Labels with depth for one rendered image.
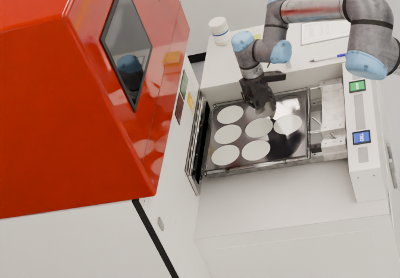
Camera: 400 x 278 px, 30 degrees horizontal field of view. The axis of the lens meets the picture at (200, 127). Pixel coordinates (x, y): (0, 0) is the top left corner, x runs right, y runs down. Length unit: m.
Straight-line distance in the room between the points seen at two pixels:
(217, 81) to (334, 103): 0.45
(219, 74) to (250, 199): 0.57
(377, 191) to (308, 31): 0.81
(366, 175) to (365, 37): 0.45
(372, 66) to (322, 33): 0.82
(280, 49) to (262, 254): 0.67
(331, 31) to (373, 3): 0.77
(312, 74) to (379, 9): 0.68
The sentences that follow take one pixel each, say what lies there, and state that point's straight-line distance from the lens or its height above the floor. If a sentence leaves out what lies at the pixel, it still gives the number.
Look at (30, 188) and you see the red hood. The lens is 2.11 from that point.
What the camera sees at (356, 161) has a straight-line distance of 2.31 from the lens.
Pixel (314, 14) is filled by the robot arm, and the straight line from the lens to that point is 2.27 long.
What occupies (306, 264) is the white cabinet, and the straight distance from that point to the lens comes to 2.51.
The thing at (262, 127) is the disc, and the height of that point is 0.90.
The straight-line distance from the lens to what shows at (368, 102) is 2.51.
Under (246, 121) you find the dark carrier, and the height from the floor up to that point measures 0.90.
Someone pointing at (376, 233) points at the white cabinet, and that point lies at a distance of 2.40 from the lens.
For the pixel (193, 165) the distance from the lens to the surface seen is 2.51.
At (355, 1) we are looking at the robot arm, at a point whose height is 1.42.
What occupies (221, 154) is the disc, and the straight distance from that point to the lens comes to 2.58.
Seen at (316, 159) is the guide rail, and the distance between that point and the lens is 2.54.
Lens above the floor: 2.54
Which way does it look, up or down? 37 degrees down
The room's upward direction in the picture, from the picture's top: 22 degrees counter-clockwise
